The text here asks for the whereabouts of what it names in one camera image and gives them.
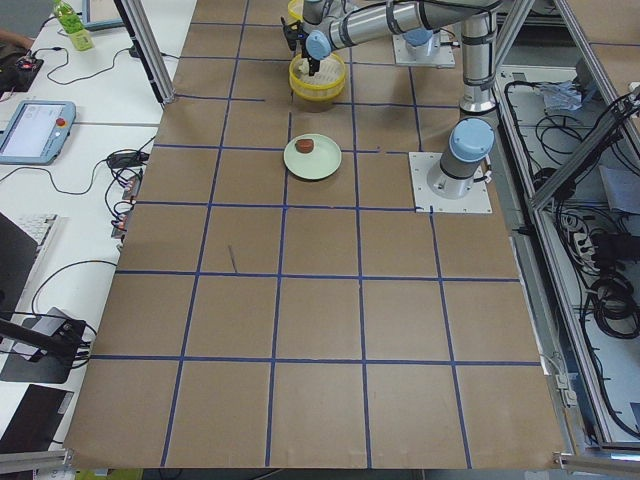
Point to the light green plate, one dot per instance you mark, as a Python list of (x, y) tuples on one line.
[(321, 163)]

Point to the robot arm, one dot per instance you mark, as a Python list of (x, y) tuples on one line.
[(421, 79)]

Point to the brown steamed bun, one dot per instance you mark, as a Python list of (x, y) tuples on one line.
[(304, 145)]

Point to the white keyboard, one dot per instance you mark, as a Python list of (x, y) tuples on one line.
[(40, 227)]

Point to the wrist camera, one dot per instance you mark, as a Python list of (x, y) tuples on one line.
[(294, 34)]

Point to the left teach pendant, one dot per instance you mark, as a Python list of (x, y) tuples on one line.
[(36, 132)]

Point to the white steamed bun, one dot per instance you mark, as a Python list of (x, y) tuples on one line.
[(302, 69)]

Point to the yellow steamer lower layers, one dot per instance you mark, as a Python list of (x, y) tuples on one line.
[(319, 92)]

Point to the yellow steamer top layer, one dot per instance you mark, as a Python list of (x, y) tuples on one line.
[(295, 10)]

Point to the green drink bottle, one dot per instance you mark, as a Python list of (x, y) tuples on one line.
[(72, 25)]

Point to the black laptop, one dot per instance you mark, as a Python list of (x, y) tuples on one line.
[(18, 253)]

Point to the black power adapter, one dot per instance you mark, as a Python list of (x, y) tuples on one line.
[(128, 159)]

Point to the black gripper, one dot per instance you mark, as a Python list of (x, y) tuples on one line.
[(313, 65)]

